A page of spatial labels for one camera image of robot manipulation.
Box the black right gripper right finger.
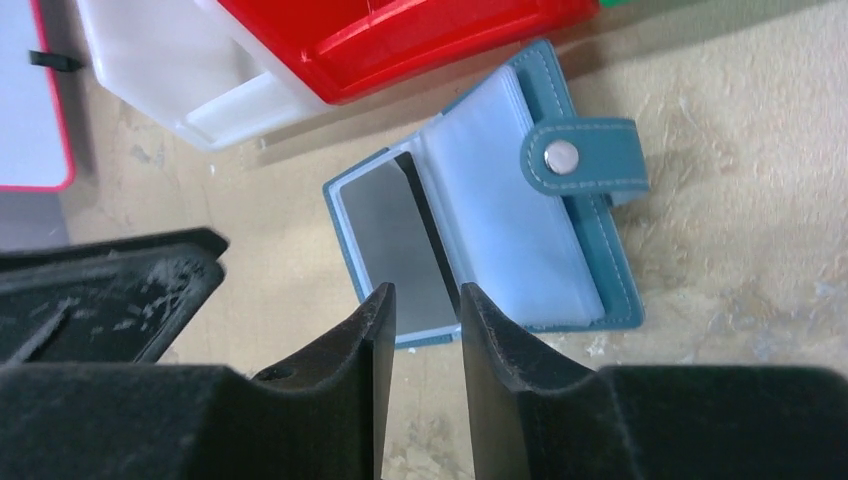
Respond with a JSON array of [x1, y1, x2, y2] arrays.
[[460, 283, 847, 479]]

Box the blue card holder wallet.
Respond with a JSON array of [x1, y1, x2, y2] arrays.
[[323, 40, 650, 348]]

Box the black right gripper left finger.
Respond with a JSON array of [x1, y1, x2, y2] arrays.
[[1, 283, 396, 479]]

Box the red plastic bin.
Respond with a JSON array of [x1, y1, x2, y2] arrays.
[[206, 0, 603, 104]]

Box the pink-framed whiteboard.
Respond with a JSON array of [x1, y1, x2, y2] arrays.
[[1, 1, 75, 192]]

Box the black whiteboard clip lower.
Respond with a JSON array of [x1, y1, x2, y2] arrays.
[[29, 50, 84, 73]]

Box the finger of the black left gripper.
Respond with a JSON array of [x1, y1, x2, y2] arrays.
[[1, 228, 229, 365]]

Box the white plastic bin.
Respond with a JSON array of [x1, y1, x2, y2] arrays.
[[77, 0, 333, 151]]

